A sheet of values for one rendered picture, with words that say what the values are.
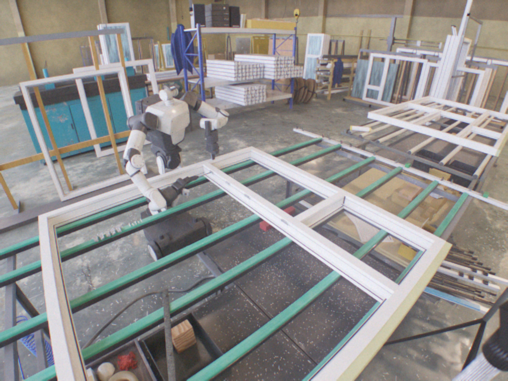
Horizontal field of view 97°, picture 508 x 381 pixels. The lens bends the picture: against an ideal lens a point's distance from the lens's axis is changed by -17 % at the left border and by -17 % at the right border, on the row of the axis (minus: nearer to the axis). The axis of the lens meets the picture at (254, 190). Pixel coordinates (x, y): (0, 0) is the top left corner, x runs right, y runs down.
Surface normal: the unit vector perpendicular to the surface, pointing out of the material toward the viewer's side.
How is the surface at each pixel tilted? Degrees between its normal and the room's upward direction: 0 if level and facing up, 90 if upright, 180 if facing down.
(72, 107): 90
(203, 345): 0
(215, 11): 90
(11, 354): 0
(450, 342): 0
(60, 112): 90
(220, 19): 90
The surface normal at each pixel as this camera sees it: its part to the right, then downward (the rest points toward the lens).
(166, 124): 0.34, 0.58
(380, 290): -0.78, 0.32
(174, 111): 0.73, -0.26
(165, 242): 0.48, -0.34
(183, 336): 0.64, 0.40
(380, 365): 0.00, -0.86
